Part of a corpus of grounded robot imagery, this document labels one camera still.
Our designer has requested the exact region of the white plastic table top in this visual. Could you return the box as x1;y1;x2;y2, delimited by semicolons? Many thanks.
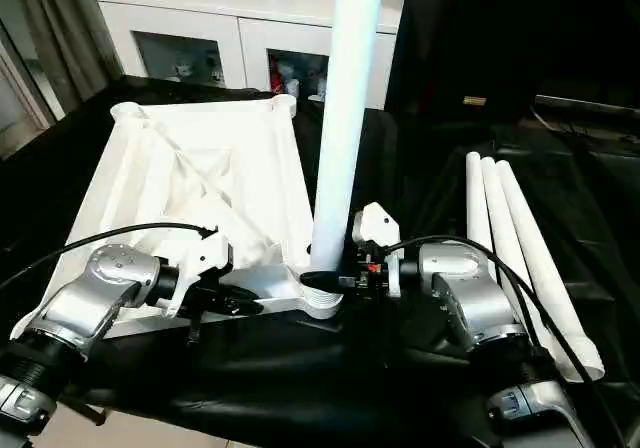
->
37;93;346;339

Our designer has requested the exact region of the white plastic table leg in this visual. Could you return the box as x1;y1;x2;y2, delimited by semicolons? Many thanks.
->
479;156;546;329
463;150;501;279
302;0;389;314
493;160;607;384

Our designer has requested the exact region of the black mat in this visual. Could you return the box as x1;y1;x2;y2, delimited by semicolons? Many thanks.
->
0;72;640;448

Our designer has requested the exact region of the white sideboard cabinet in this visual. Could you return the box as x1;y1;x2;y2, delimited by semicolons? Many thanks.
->
94;0;409;112

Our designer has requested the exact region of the dark metal bar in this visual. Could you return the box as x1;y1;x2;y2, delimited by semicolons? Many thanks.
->
533;94;640;115

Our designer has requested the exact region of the grey curtain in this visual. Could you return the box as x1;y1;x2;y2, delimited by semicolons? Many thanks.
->
14;0;126;119

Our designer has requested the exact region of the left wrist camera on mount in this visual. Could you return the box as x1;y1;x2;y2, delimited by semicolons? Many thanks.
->
158;226;236;319

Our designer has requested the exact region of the black left camera cable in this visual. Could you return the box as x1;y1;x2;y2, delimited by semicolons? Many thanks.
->
0;222;220;289

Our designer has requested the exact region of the black table frame leg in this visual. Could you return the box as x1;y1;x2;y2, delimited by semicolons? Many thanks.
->
72;395;107;427

